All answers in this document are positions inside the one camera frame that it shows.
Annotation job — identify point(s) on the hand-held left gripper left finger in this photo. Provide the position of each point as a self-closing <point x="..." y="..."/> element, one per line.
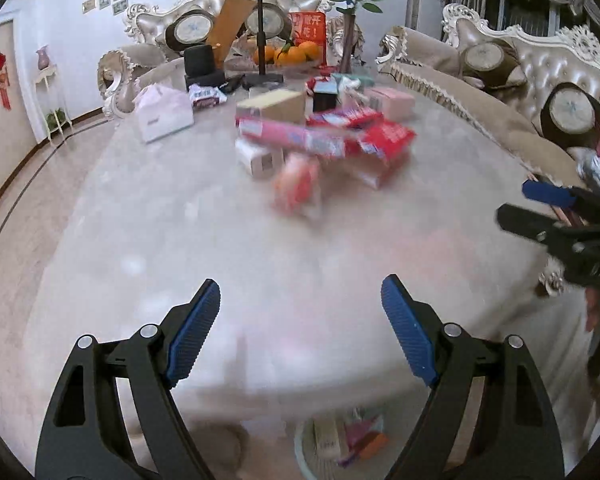
<point x="195" y="330"/>

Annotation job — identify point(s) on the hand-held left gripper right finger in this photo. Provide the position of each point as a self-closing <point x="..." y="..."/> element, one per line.
<point x="407" y="330"/>

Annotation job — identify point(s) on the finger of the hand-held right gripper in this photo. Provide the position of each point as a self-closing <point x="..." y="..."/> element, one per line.
<point x="530" y="225"/>
<point x="545" y="192"/>

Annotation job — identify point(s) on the red wrapper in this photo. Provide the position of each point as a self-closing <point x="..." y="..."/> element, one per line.
<point x="365" y="430"/>

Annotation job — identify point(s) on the light green plastic basket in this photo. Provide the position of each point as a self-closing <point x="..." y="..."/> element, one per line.
<point x="305" y="460"/>

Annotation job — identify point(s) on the large red box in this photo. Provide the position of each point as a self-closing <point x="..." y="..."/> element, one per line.
<point x="385" y="142"/>

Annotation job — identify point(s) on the pink snack packet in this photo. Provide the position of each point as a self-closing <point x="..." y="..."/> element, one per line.
<point x="297" y="185"/>

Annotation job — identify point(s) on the white carton box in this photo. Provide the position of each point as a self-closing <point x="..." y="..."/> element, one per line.
<point x="257" y="160"/>

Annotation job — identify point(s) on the long pink box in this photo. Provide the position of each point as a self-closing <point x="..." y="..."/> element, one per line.
<point x="290" y="136"/>

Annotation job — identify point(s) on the teal box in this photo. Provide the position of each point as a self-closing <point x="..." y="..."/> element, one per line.
<point x="352" y="81"/>

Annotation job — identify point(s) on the brown cardboard box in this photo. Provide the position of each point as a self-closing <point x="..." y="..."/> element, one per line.
<point x="275" y="105"/>

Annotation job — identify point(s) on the ornate white coffee table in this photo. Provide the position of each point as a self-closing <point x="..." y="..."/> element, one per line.
<point x="180" y="260"/>

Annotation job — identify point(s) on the round brown cushion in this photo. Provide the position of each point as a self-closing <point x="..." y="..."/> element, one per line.
<point x="572" y="112"/>
<point x="190" y="30"/>
<point x="490" y="62"/>
<point x="275" y="20"/>

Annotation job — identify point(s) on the ornate beige long sofa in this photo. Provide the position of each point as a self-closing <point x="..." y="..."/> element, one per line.
<point x="480" y="110"/>

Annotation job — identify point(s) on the white tissue pack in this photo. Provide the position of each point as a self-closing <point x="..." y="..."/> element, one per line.
<point x="162" y="115"/>

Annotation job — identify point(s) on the small white snack packet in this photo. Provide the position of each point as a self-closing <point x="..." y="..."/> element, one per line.
<point x="206" y="97"/>

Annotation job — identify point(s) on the glass flower vase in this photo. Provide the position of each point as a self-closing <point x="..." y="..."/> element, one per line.
<point x="347" y="45"/>

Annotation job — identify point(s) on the small green plant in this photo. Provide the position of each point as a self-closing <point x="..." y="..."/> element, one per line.
<point x="56" y="120"/>

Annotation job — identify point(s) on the black speaker box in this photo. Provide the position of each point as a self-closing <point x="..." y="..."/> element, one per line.
<point x="199" y="62"/>

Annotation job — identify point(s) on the orange fruit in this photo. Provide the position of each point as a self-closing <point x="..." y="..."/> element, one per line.
<point x="266" y="54"/>
<point x="291" y="56"/>
<point x="310" y="50"/>

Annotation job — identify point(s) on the white side table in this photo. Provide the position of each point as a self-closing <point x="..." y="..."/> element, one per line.
<point x="50" y="85"/>

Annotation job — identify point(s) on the red gift box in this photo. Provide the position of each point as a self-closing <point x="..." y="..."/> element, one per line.
<point x="307" y="27"/>

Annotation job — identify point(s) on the black phone stand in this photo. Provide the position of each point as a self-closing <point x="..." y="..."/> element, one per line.
<point x="261" y="35"/>

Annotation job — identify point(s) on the brown paper envelope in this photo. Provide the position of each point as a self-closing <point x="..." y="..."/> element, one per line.
<point x="230" y="20"/>

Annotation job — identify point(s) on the pink vase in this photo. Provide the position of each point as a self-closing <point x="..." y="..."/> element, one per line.
<point x="42" y="57"/>

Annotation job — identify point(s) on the red wall decoration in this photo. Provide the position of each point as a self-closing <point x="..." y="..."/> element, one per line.
<point x="1" y="77"/>

